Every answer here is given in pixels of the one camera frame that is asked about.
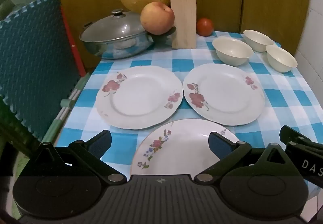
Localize blue white checkered tablecloth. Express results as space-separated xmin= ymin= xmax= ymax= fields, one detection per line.
xmin=54 ymin=30 xmax=323 ymax=198

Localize wooden knife block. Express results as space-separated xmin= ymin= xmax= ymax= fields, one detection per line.
xmin=169 ymin=0 xmax=197 ymax=50

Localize large cream bowl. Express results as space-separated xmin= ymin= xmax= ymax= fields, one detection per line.
xmin=212 ymin=37 xmax=254 ymax=67

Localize teal foam mat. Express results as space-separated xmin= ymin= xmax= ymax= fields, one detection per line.
xmin=0 ymin=0 xmax=87 ymax=144

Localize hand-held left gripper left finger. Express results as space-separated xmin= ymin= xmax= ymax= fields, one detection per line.
xmin=30 ymin=130 xmax=127 ymax=185

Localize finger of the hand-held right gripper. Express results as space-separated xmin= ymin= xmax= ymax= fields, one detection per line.
xmin=280 ymin=125 xmax=312 ymax=149

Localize white plate red flowers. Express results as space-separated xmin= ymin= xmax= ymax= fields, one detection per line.
xmin=95 ymin=66 xmax=184 ymax=130
xmin=183 ymin=63 xmax=265 ymax=127

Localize red board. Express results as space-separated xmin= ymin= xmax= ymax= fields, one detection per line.
xmin=60 ymin=6 xmax=87 ymax=78

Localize red yellow apple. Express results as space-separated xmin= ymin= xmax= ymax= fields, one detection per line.
xmin=140 ymin=2 xmax=175 ymax=35

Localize green white folding rack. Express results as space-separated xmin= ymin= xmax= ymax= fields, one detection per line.
xmin=40 ymin=72 xmax=90 ymax=144

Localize small cream bowl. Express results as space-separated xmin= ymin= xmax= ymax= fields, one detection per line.
xmin=265 ymin=44 xmax=298 ymax=73
xmin=243 ymin=29 xmax=275 ymax=53

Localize red tomato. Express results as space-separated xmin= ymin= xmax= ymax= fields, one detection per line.
xmin=196 ymin=18 xmax=214 ymax=37

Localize white plate small colourful flowers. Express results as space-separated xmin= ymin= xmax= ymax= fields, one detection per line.
xmin=130 ymin=118 xmax=241 ymax=182

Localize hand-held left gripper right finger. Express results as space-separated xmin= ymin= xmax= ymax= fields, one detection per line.
xmin=194 ymin=131 xmax=294 ymax=184

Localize steel pot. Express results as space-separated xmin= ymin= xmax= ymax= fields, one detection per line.
xmin=79 ymin=30 xmax=155 ymax=60

